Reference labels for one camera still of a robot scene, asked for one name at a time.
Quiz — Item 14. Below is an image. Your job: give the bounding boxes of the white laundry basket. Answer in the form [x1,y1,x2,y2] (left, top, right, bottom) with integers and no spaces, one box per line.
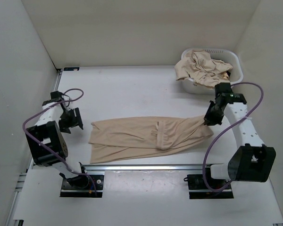
[175,48,243,94]

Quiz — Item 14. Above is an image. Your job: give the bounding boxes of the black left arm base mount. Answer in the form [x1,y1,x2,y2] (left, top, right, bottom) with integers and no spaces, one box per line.
[60,172,104,198]

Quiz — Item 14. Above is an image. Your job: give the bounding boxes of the beige clothes pile in basket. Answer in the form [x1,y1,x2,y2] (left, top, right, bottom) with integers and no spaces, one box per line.
[175,49,233,89]

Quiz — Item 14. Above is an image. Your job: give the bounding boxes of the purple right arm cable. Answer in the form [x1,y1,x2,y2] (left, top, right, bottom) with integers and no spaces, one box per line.
[202,81,265,192]

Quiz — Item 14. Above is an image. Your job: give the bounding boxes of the aluminium right side rail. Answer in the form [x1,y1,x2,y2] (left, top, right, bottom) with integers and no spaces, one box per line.
[228,90,242,118]

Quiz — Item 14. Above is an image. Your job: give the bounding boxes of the aluminium left side rail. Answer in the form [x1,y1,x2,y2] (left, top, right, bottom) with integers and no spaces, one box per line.
[7,68,63,226]

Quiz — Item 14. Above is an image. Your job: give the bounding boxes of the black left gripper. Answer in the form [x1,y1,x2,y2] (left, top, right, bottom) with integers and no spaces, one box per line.
[58,107,83,134]

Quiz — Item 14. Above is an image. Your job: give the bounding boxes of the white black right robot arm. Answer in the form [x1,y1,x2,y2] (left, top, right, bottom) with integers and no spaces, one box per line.
[202,83,276,188]

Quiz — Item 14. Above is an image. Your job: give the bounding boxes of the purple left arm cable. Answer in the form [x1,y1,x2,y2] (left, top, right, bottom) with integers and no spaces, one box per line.
[22,88,100,196]

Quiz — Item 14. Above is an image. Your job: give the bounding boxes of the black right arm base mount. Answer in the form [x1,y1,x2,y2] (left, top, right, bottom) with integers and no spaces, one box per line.
[183,174,234,200]

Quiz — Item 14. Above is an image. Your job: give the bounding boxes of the aluminium table edge rail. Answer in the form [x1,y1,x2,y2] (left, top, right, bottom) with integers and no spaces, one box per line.
[30,164,217,172]

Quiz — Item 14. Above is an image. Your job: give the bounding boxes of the black corner label sticker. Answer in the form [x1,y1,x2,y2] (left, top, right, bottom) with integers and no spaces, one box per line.
[63,67,80,71]

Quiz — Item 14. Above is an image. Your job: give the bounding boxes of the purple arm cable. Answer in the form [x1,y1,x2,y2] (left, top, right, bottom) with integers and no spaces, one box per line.
[202,81,265,192]
[22,88,100,196]

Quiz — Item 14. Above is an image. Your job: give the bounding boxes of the beige trousers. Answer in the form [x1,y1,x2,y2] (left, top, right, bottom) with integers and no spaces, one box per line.
[89,116,214,163]

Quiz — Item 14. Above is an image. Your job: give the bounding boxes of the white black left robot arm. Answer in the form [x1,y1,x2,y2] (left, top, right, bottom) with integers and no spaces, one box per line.
[22,91,92,189]

